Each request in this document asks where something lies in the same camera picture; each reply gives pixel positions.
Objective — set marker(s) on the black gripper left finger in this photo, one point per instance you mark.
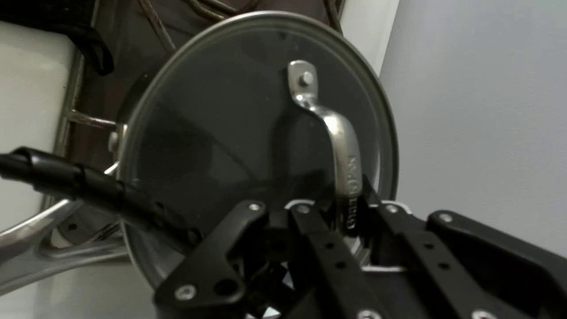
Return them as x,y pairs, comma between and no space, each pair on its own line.
213,272

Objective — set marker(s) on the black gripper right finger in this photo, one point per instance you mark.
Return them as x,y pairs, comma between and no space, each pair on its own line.
471,267

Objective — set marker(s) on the clear glass pot lid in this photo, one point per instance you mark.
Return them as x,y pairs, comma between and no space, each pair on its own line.
236,131

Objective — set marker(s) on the white gas stove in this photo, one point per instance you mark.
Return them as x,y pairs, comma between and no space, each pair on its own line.
484,108

